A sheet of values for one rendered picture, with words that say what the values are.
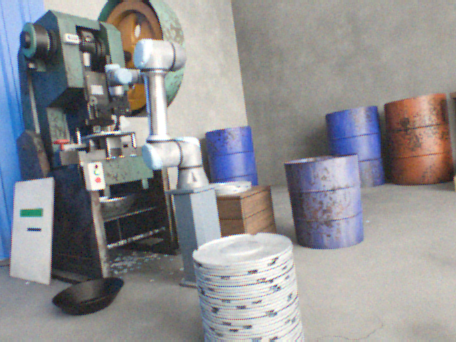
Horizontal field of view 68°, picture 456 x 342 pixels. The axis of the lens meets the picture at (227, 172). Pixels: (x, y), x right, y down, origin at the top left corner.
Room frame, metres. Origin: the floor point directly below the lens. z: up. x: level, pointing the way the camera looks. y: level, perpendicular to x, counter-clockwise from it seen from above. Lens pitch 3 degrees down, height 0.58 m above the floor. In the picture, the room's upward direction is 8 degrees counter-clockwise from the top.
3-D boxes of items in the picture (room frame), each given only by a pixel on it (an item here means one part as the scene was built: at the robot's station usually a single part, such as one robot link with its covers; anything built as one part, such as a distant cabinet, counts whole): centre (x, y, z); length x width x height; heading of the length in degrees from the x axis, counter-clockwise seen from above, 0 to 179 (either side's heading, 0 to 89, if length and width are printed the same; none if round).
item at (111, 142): (1.97, 0.63, 0.72); 0.25 x 0.14 x 0.14; 51
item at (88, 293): (1.45, 0.67, 0.04); 0.30 x 0.30 x 0.07
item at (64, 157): (1.70, 0.78, 0.62); 0.10 x 0.06 x 0.20; 141
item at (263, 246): (0.98, -0.01, 0.30); 0.29 x 0.29 x 0.01
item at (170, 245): (2.38, 0.71, 0.45); 0.92 x 0.12 x 0.90; 51
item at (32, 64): (1.90, 0.94, 1.31); 0.22 x 0.12 x 0.22; 51
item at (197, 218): (1.56, 0.17, 0.23); 0.19 x 0.19 x 0.45; 53
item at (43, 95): (2.17, 0.88, 0.83); 0.79 x 0.43 x 1.34; 51
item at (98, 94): (2.06, 0.73, 1.04); 0.17 x 0.15 x 0.30; 51
